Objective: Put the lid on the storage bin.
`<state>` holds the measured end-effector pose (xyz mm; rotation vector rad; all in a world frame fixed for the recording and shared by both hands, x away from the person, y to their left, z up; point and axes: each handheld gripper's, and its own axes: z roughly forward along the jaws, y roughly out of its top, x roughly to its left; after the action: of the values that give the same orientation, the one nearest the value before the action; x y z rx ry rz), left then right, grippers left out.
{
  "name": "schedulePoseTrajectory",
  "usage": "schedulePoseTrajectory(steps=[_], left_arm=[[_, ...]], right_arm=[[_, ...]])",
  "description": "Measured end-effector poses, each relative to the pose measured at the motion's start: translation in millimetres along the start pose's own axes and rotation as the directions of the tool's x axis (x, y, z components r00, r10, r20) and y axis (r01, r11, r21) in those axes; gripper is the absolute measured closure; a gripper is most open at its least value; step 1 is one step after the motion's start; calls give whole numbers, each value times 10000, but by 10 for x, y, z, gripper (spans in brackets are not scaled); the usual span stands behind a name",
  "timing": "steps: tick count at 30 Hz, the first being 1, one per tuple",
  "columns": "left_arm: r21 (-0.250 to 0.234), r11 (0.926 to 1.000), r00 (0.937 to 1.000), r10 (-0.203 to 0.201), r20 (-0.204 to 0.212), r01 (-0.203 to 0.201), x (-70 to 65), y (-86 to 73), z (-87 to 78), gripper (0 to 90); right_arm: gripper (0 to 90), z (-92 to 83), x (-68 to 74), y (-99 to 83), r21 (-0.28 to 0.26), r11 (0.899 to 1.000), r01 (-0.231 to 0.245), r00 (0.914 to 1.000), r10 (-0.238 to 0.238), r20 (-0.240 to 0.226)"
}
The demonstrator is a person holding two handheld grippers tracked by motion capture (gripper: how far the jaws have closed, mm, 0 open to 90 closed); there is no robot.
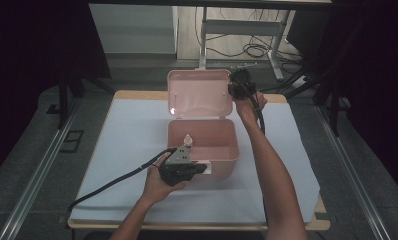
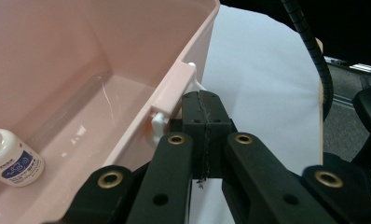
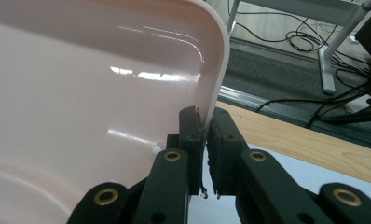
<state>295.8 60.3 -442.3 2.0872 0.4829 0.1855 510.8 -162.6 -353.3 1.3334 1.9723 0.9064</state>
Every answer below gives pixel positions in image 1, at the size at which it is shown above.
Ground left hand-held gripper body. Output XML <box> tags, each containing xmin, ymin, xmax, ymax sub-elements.
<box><xmin>158</xmin><ymin>143</ymin><xmax>199</xmax><ymax>187</ymax></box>

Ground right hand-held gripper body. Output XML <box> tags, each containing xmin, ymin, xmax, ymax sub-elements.
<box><xmin>231</xmin><ymin>62</ymin><xmax>258</xmax><ymax>101</ymax></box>

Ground pink storage box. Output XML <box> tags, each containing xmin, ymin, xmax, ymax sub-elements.
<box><xmin>166</xmin><ymin>68</ymin><xmax>241</xmax><ymax>178</ymax></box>

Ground person's right hand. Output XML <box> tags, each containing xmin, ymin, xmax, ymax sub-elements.
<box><xmin>234</xmin><ymin>89</ymin><xmax>269</xmax><ymax>123</ymax></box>

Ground person's left hand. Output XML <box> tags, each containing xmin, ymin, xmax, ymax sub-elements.
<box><xmin>140</xmin><ymin>156</ymin><xmax>192</xmax><ymax>204</ymax></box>

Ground white power strip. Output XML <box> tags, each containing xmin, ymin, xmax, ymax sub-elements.
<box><xmin>291</xmin><ymin>75</ymin><xmax>310</xmax><ymax>89</ymax></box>

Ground white table mat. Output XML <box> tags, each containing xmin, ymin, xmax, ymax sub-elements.
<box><xmin>69</xmin><ymin>98</ymin><xmax>321</xmax><ymax>225</ymax></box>

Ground wooden table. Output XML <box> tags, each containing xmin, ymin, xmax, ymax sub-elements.
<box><xmin>67</xmin><ymin>89</ymin><xmax>331</xmax><ymax>232</ymax></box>

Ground black metal stand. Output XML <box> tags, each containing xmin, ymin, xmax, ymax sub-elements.
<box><xmin>284</xmin><ymin>64</ymin><xmax>352</xmax><ymax>138</ymax></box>
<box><xmin>46</xmin><ymin>64</ymin><xmax>115</xmax><ymax>130</ymax></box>

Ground black floor socket plate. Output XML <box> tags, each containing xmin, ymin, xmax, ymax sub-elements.
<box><xmin>59</xmin><ymin>129</ymin><xmax>85</xmax><ymax>154</ymax></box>

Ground white cabinet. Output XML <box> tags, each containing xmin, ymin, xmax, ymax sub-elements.
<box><xmin>88</xmin><ymin>3</ymin><xmax>179</xmax><ymax>55</ymax></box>

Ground dark curtain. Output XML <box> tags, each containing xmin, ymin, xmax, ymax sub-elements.
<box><xmin>286</xmin><ymin>0</ymin><xmax>398</xmax><ymax>196</ymax></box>
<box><xmin>0</xmin><ymin>0</ymin><xmax>112</xmax><ymax>183</ymax></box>

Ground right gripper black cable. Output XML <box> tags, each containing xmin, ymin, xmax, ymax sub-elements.
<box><xmin>238</xmin><ymin>78</ymin><xmax>267</xmax><ymax>136</ymax></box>

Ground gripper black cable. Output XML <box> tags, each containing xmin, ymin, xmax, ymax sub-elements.
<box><xmin>66</xmin><ymin>147</ymin><xmax>179</xmax><ymax>216</ymax></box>
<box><xmin>238</xmin><ymin>78</ymin><xmax>267</xmax><ymax>136</ymax></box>

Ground black floor cables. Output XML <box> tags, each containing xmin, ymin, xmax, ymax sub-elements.
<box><xmin>194</xmin><ymin>6</ymin><xmax>305</xmax><ymax>64</ymax></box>

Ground white desk frame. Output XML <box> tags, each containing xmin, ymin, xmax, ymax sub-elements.
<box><xmin>197</xmin><ymin>6</ymin><xmax>293</xmax><ymax>82</ymax></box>

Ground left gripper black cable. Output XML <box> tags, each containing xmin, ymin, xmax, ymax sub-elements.
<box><xmin>66</xmin><ymin>147</ymin><xmax>179</xmax><ymax>216</ymax></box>

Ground metal floor rail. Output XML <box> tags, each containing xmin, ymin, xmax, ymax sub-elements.
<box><xmin>314</xmin><ymin>104</ymin><xmax>392</xmax><ymax>240</ymax></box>
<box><xmin>0</xmin><ymin>99</ymin><xmax>84</xmax><ymax>240</ymax></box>

